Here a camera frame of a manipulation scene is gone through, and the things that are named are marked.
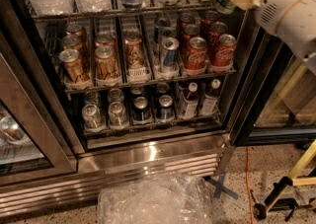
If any red cola can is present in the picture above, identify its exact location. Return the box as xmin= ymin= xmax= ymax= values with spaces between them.
xmin=181 ymin=24 xmax=199 ymax=54
xmin=177 ymin=12 xmax=196 ymax=30
xmin=207 ymin=21 xmax=228 ymax=56
xmin=210 ymin=34 xmax=237 ymax=66
xmin=200 ymin=10 xmax=219 ymax=37
xmin=184 ymin=37 xmax=207 ymax=70

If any white-capped bottle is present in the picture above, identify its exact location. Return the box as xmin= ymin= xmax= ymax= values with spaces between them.
xmin=198 ymin=78 xmax=221 ymax=115
xmin=179 ymin=82 xmax=198 ymax=118

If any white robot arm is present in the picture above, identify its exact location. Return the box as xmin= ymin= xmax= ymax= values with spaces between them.
xmin=229 ymin=0 xmax=316 ymax=74

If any stainless steel display fridge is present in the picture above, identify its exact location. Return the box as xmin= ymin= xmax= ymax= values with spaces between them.
xmin=0 ymin=0 xmax=316 ymax=218

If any front left gold can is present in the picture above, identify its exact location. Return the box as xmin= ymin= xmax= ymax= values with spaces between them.
xmin=59 ymin=48 xmax=89 ymax=84

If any front left red cola can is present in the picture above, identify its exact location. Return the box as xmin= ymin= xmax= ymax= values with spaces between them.
xmin=184 ymin=37 xmax=207 ymax=70

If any glass fridge door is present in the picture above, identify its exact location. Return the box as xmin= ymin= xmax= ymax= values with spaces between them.
xmin=230 ymin=13 xmax=316 ymax=146
xmin=0 ymin=33 xmax=77 ymax=186

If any back left dark blue can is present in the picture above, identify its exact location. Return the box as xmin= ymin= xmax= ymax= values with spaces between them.
xmin=130 ymin=86 xmax=145 ymax=99

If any front right red cola can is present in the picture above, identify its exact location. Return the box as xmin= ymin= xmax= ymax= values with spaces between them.
xmin=210 ymin=34 xmax=237 ymax=66

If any orange cable on floor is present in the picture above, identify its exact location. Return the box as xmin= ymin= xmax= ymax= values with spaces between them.
xmin=244 ymin=146 xmax=255 ymax=224

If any yellow black stand with wheel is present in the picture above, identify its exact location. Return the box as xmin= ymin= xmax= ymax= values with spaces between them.
xmin=254 ymin=140 xmax=316 ymax=221

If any back left red cola can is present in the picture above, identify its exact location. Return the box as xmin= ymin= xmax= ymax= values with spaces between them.
xmin=177 ymin=12 xmax=196 ymax=30

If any middle right red cola can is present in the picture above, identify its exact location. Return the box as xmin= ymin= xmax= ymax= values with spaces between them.
xmin=207 ymin=21 xmax=228 ymax=56

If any back right red cola can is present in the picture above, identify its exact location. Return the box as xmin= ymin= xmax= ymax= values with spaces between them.
xmin=200 ymin=10 xmax=219 ymax=37

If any blue silver can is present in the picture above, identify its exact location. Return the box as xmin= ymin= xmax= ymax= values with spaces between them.
xmin=160 ymin=37 xmax=179 ymax=72
xmin=154 ymin=27 xmax=177 ymax=54
xmin=154 ymin=17 xmax=170 ymax=44

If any back right dark blue can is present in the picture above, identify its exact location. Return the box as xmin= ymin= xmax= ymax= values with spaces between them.
xmin=155 ymin=82 xmax=170 ymax=97

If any blue tape cross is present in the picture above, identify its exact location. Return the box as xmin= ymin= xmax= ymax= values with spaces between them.
xmin=205 ymin=173 xmax=239 ymax=200

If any clear plastic bin with wrap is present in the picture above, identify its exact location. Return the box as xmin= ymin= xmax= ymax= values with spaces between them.
xmin=98 ymin=173 xmax=211 ymax=224

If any back left silver can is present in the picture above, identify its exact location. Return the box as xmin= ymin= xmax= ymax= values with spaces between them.
xmin=84 ymin=91 xmax=102 ymax=108

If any middle left red cola can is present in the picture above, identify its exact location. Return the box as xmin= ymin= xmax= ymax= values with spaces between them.
xmin=181 ymin=24 xmax=199 ymax=54

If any back left gold can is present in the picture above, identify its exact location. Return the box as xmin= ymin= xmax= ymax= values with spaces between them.
xmin=65 ymin=22 xmax=87 ymax=41

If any right glass fridge door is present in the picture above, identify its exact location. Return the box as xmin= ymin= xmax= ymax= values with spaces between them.
xmin=230 ymin=13 xmax=316 ymax=146

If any front right dark blue can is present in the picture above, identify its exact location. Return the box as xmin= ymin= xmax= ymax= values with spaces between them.
xmin=157 ymin=95 xmax=174 ymax=119

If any right white-capped bottle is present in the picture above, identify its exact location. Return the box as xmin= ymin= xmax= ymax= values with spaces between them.
xmin=198 ymin=78 xmax=221 ymax=115

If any dark blue can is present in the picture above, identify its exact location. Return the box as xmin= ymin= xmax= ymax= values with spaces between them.
xmin=155 ymin=82 xmax=170 ymax=97
xmin=133 ymin=97 xmax=150 ymax=121
xmin=130 ymin=86 xmax=145 ymax=99
xmin=157 ymin=95 xmax=174 ymax=119

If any front left silver can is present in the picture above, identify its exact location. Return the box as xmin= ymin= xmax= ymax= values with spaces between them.
xmin=82 ymin=104 xmax=104 ymax=129

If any middle left gold can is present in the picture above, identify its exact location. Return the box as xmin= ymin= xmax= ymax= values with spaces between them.
xmin=61 ymin=35 xmax=90 ymax=68

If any back blue silver can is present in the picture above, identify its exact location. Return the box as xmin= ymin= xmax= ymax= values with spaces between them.
xmin=154 ymin=17 xmax=170 ymax=44

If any middle blue silver can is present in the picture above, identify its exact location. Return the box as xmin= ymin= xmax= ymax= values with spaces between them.
xmin=154 ymin=27 xmax=177 ymax=54

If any left white-capped bottle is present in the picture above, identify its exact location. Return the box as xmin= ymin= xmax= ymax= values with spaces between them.
xmin=179 ymin=82 xmax=198 ymax=118

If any front left dark blue can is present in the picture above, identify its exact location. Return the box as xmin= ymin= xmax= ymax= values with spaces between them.
xmin=133 ymin=97 xmax=150 ymax=121

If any front blue silver can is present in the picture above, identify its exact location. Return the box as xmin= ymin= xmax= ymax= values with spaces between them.
xmin=160 ymin=37 xmax=179 ymax=72

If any left glass fridge door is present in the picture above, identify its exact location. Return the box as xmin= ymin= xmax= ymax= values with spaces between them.
xmin=0 ymin=33 xmax=77 ymax=186

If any can behind left door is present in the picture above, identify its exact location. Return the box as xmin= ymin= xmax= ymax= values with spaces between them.
xmin=0 ymin=115 xmax=30 ymax=145

